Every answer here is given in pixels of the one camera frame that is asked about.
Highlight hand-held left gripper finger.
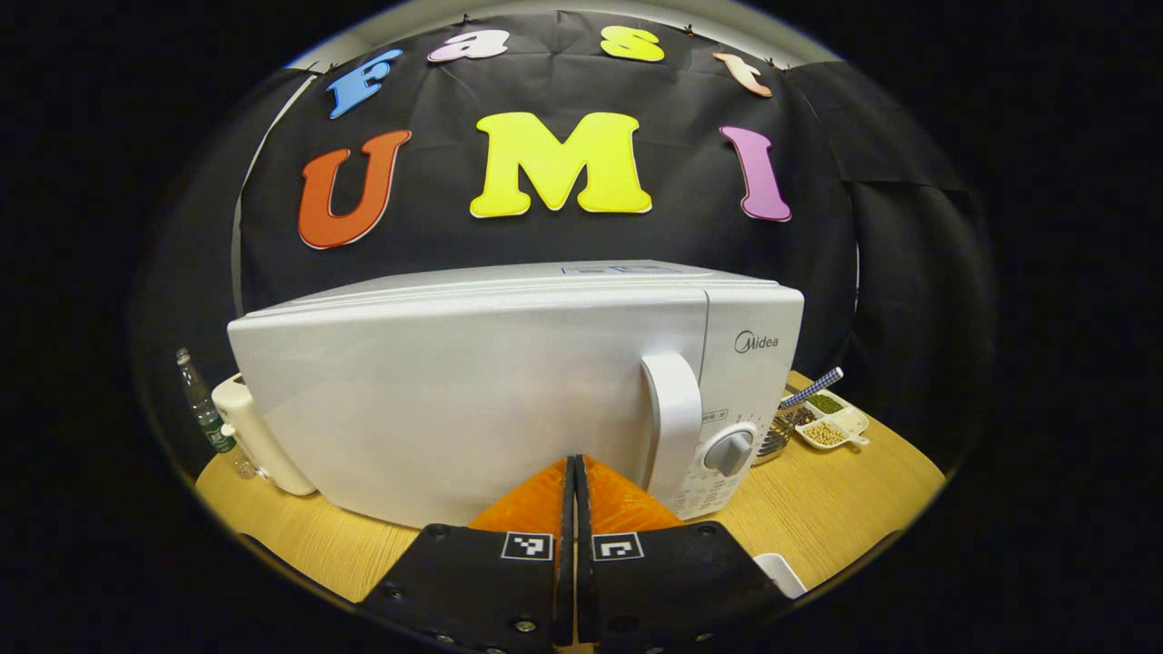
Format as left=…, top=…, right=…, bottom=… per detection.
left=357, top=454, right=576, bottom=654
left=574, top=453, right=793, bottom=654

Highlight white microwave oven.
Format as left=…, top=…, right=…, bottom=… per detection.
left=226, top=260, right=806, bottom=530

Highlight white rectangular container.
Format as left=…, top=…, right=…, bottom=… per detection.
left=753, top=551, right=809, bottom=600

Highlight white divided bean tray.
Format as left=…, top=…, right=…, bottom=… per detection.
left=794, top=390, right=871, bottom=452

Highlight white toaster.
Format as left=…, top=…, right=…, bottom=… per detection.
left=211, top=373, right=318, bottom=498

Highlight clear plastic water bottle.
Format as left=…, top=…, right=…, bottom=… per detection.
left=174, top=347, right=258, bottom=481

